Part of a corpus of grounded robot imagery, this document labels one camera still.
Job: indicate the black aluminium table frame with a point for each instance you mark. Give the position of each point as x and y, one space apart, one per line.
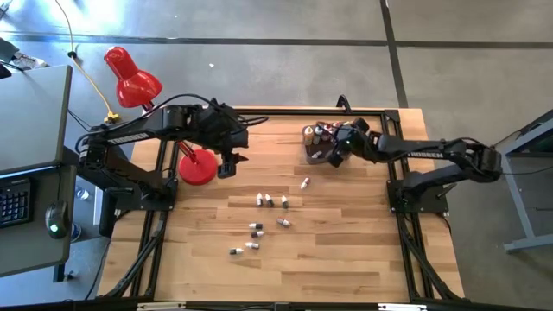
281 112

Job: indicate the large yellow food coloring bottle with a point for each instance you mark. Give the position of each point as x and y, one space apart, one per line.
308 136

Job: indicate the small red-label food coloring bottle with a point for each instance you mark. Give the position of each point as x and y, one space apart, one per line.
252 245

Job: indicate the black clamp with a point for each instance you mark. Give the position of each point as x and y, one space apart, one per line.
343 103

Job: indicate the small black round cap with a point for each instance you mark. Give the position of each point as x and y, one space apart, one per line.
259 199

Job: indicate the grey translucent plastic bin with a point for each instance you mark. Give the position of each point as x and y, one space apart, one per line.
309 151

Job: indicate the white bracket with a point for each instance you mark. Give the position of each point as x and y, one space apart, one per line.
160 307
402 307

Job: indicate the black computer mouse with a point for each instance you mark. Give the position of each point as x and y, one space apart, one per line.
57 218

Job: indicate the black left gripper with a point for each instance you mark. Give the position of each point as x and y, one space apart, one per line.
229 151

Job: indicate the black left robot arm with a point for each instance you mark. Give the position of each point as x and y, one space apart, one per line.
129 131

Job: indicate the grey raised desk panel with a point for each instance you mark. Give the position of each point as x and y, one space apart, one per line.
34 116

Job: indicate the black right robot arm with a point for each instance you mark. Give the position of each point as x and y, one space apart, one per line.
423 151

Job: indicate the grey metal side table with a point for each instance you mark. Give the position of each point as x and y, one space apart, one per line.
517 203

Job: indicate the grey desk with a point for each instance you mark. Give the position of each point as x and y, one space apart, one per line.
39 255

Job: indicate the red desk lamp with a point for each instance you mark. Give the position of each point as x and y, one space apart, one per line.
134 86

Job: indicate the black desk stand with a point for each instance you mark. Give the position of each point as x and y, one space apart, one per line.
108 216

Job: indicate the black keyboard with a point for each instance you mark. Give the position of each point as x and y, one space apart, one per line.
15 203

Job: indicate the white plastic wrapper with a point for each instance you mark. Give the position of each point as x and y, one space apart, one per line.
30 61

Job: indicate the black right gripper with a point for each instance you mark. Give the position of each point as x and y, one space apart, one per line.
352 144

